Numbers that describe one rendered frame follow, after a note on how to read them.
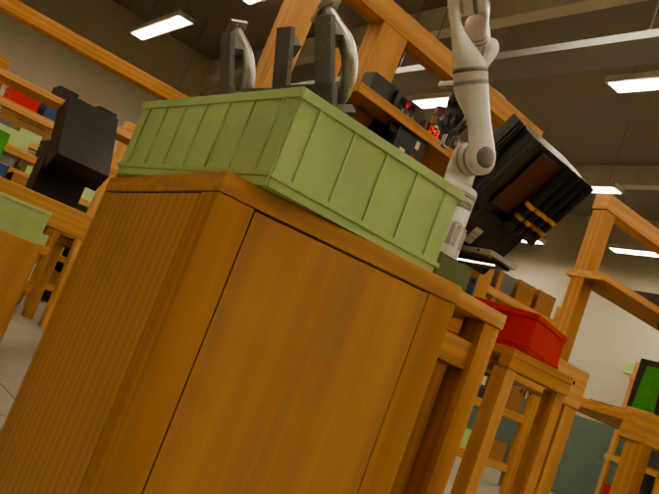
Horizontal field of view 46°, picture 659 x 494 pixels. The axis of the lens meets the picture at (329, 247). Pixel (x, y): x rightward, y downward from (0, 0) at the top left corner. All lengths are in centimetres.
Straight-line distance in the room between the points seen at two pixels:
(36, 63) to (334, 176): 1135
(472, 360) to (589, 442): 1099
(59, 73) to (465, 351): 1101
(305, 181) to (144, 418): 44
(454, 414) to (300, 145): 98
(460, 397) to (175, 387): 97
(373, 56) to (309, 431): 194
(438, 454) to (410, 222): 78
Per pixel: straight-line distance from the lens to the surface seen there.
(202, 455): 128
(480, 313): 200
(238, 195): 124
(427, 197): 145
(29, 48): 1255
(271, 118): 131
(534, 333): 237
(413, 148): 304
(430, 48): 327
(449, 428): 203
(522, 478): 255
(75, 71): 1269
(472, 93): 211
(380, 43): 307
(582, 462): 1300
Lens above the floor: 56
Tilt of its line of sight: 8 degrees up
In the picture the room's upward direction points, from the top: 21 degrees clockwise
